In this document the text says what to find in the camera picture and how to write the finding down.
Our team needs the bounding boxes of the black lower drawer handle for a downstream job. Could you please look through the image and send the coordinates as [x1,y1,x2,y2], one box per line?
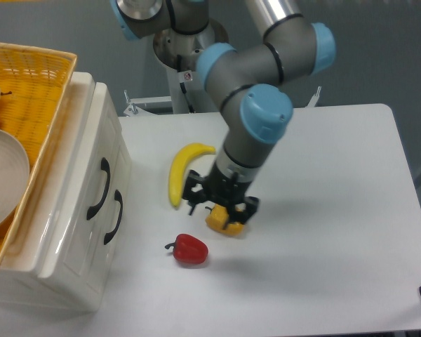
[103,190,123,245]

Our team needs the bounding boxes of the yellow woven basket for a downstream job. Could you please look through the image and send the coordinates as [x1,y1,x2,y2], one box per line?
[0,42,77,265]

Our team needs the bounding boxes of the red bell pepper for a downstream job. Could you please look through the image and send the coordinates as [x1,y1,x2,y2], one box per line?
[164,234,208,265]

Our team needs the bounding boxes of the grey plate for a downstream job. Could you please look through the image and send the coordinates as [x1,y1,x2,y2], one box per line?
[0,130,30,224]

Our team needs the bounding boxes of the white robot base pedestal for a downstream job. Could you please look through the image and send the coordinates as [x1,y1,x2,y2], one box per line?
[122,19,322,117]

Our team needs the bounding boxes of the black drawer handle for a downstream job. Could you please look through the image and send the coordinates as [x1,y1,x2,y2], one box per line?
[103,190,123,245]
[86,157,111,220]

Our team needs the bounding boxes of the black top drawer handle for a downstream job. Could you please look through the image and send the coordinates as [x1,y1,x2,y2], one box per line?
[86,157,111,220]

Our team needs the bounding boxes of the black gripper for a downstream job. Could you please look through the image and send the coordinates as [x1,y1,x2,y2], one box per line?
[182,164,260,230]

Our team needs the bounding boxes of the yellow bell pepper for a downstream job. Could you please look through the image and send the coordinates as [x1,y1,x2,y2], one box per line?
[205,205,244,237]

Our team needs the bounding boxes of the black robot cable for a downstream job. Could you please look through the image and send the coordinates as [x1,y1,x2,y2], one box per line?
[176,55,196,114]

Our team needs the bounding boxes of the white drawer cabinet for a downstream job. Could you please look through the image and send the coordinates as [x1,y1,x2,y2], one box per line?
[0,71,133,314]

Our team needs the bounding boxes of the white top drawer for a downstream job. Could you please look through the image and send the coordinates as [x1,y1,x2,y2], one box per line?
[39,83,132,310]

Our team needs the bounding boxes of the yellow banana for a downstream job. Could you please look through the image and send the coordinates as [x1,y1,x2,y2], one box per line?
[168,143,216,209]

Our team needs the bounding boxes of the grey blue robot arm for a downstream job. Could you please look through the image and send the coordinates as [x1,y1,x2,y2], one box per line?
[111,1,336,231]

